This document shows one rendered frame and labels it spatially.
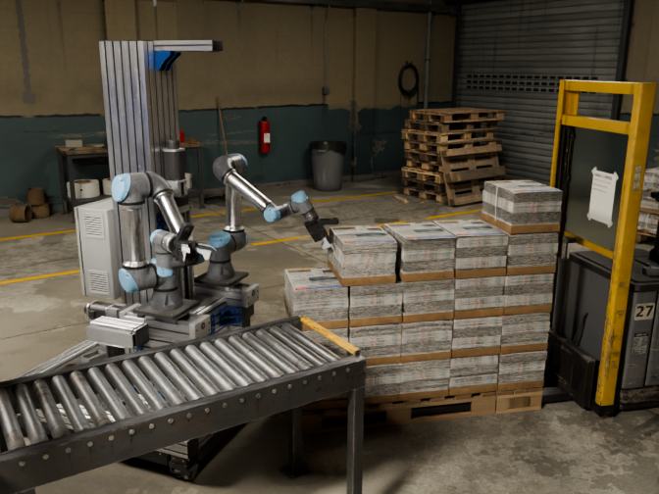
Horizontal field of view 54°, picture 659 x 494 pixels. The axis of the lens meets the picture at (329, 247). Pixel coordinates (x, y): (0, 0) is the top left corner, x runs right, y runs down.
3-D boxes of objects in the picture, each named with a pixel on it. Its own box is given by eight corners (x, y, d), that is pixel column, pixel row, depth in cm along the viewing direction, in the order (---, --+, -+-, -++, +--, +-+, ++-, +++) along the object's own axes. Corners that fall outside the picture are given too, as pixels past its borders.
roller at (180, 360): (179, 357, 271) (178, 345, 270) (227, 404, 233) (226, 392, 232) (168, 360, 269) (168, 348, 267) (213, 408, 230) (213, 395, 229)
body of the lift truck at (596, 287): (553, 364, 438) (565, 249, 417) (625, 357, 449) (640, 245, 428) (617, 416, 373) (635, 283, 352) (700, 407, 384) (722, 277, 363)
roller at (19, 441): (8, 397, 237) (6, 384, 236) (29, 461, 199) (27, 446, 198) (-8, 401, 235) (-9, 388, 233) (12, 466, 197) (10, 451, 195)
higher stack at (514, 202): (467, 383, 410) (481, 180, 376) (511, 379, 416) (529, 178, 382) (494, 415, 374) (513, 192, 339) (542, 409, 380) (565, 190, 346)
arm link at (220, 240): (204, 259, 350) (203, 234, 346) (219, 253, 361) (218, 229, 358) (223, 262, 345) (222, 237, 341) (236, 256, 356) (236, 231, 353)
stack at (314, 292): (284, 401, 387) (282, 268, 365) (469, 383, 410) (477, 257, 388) (294, 436, 350) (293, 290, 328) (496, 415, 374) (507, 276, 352)
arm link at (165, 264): (185, 273, 279) (184, 249, 276) (162, 279, 271) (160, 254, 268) (177, 270, 284) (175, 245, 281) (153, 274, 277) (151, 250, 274)
